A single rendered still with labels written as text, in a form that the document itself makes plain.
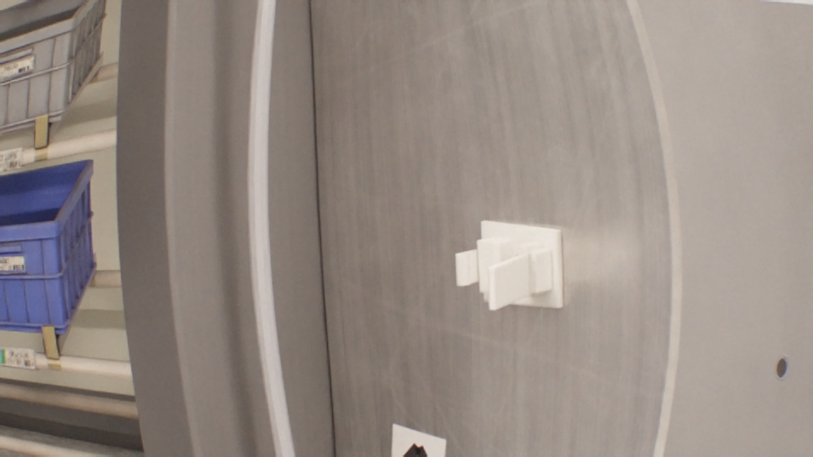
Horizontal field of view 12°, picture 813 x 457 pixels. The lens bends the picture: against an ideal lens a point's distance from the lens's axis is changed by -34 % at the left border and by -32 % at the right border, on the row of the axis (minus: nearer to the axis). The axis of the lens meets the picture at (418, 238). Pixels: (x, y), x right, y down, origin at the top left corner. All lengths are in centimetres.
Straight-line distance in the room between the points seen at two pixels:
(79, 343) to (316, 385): 562
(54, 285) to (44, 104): 28
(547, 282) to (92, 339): 567
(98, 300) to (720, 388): 569
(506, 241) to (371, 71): 5
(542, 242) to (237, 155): 7
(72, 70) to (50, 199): 42
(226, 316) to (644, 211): 10
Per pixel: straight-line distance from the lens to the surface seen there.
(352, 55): 106
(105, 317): 668
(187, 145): 104
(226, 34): 105
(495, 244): 103
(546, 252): 102
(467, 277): 103
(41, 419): 675
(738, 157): 98
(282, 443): 105
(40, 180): 626
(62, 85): 587
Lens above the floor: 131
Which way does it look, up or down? 9 degrees down
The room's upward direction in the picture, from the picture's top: 4 degrees counter-clockwise
